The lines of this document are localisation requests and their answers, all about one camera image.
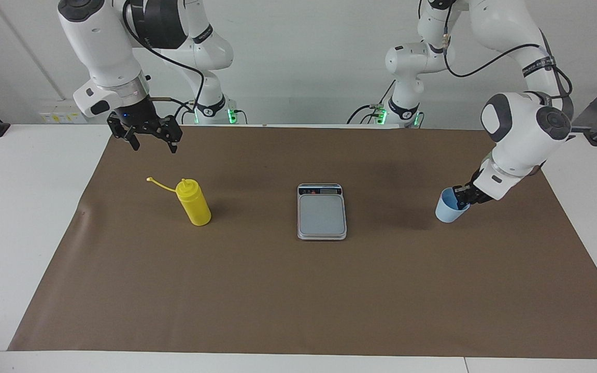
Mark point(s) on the light blue plastic cup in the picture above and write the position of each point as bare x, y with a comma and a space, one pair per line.
446, 211

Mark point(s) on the brown paper table mat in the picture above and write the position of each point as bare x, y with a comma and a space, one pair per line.
298, 295

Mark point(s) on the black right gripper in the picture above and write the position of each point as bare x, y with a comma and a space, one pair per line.
137, 115

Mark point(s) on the white wall socket strip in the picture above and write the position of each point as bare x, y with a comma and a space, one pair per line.
60, 115

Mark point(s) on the yellow squeeze bottle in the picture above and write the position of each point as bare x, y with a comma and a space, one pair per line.
195, 204

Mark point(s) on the silver digital kitchen scale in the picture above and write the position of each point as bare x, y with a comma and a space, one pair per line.
322, 215

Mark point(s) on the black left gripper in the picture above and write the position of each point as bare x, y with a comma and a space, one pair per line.
477, 195

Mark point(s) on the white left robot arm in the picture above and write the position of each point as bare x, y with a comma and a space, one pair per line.
521, 140

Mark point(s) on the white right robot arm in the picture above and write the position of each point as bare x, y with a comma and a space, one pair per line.
107, 46

